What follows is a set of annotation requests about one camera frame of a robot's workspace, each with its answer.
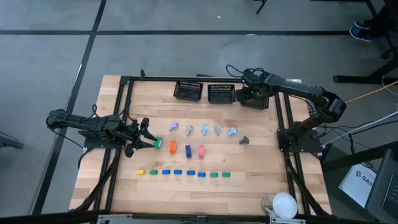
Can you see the yellow mini stapler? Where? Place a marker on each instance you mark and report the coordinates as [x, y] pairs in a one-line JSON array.
[[140, 171]]

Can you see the black plastic mesh basket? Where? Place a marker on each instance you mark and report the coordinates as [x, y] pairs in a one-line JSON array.
[[221, 94], [188, 91], [258, 105]]

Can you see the dark grey staple remover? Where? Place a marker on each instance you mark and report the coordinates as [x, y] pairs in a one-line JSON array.
[[244, 140]]

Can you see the purple staple remover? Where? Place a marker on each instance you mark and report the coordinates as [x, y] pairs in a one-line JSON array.
[[173, 126]]

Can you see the thin black stand leg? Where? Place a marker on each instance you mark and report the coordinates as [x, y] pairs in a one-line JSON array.
[[261, 7]]

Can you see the white booklet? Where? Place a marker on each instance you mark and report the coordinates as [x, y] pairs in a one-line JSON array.
[[357, 186]]

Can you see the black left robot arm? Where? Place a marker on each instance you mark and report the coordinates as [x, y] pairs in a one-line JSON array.
[[81, 122]]

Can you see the person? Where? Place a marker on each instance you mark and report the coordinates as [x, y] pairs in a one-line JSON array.
[[360, 35]]

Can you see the blue mini stapler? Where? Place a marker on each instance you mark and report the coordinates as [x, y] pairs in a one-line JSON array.
[[201, 174], [190, 172], [177, 171], [166, 171]]

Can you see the green mini stapler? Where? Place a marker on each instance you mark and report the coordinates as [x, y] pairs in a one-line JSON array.
[[153, 172], [226, 174], [214, 174]]

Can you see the black desk crossbar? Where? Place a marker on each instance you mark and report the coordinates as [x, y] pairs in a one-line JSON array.
[[357, 156]]

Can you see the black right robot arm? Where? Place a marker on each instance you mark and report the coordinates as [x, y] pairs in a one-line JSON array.
[[298, 88]]

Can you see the green tape roll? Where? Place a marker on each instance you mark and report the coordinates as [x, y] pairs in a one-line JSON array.
[[158, 142]]

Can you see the black aluminium table frame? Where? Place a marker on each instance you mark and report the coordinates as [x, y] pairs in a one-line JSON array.
[[155, 78]]

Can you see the light blue staple remover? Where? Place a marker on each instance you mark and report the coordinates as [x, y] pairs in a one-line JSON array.
[[232, 132], [204, 129]]

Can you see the black equipment case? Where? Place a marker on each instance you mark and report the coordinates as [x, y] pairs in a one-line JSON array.
[[385, 193]]

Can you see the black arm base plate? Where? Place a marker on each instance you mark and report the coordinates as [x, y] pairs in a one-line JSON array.
[[102, 144], [306, 149]]

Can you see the black desk foot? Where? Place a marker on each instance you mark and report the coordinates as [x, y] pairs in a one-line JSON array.
[[357, 79]]

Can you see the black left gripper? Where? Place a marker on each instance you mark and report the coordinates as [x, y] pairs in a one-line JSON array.
[[132, 133]]

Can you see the black stand foot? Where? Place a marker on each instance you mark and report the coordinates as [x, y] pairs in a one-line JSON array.
[[9, 143]]

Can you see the grey green staple remover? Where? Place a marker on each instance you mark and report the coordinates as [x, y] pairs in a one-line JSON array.
[[189, 129], [217, 130]]

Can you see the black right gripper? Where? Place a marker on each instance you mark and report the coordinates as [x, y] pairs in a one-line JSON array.
[[244, 93]]

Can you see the clear round lid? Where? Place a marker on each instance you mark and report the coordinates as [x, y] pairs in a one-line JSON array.
[[266, 203]]

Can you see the silver aluminium rail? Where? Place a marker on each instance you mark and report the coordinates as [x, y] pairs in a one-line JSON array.
[[289, 221], [115, 218]]

